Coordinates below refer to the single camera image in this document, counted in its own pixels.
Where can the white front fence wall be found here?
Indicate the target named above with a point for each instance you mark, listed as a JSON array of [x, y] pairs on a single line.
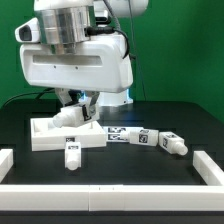
[[111, 198]]

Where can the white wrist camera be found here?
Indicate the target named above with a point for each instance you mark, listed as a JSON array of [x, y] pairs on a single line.
[[28, 32]]

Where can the white square tabletop tray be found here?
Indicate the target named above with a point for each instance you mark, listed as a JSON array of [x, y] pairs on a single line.
[[45, 136]]

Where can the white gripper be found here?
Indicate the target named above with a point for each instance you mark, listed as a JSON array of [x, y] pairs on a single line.
[[98, 65]]

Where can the marker sheet with tags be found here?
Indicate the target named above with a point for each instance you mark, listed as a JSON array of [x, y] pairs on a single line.
[[113, 133]]

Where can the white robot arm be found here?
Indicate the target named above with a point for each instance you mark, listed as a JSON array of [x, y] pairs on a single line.
[[65, 23]]

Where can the white right fence block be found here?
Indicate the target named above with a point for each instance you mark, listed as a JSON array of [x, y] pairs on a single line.
[[210, 172]]

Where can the white fence block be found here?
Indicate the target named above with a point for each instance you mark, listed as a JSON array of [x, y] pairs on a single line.
[[6, 162], [210, 172]]

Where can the white left fence block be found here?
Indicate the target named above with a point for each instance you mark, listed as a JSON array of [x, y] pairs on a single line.
[[6, 162]]

